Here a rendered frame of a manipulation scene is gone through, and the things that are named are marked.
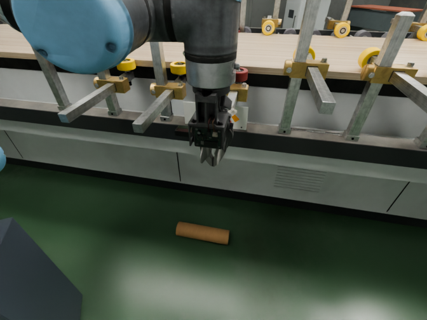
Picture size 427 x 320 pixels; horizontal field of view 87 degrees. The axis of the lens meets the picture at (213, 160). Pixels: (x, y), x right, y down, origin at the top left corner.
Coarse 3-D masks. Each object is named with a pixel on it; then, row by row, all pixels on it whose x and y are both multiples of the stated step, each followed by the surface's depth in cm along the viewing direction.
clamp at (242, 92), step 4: (232, 84) 84; (236, 84) 84; (240, 84) 84; (232, 88) 82; (236, 88) 81; (240, 88) 81; (244, 88) 81; (240, 92) 82; (244, 92) 82; (240, 96) 83; (244, 96) 82; (240, 100) 84; (244, 100) 84
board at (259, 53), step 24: (0, 24) 185; (0, 48) 118; (24, 48) 118; (144, 48) 118; (168, 48) 118; (240, 48) 118; (264, 48) 118; (288, 48) 118; (336, 48) 118; (360, 48) 118; (408, 48) 118; (264, 72) 93; (336, 72) 87; (360, 72) 86
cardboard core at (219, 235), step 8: (184, 224) 129; (192, 224) 129; (176, 232) 128; (184, 232) 127; (192, 232) 126; (200, 232) 125; (208, 232) 125; (216, 232) 125; (224, 232) 125; (208, 240) 125; (216, 240) 124; (224, 240) 123
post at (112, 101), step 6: (102, 72) 89; (108, 72) 91; (102, 78) 91; (108, 78) 92; (108, 96) 95; (114, 96) 97; (108, 102) 97; (114, 102) 98; (108, 108) 99; (114, 108) 99
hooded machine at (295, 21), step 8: (288, 0) 478; (296, 0) 454; (304, 0) 441; (328, 0) 453; (288, 8) 481; (296, 8) 458; (320, 8) 459; (328, 8) 463; (288, 16) 485; (296, 16) 462; (320, 16) 468; (288, 24) 490; (296, 24) 467; (320, 24) 478
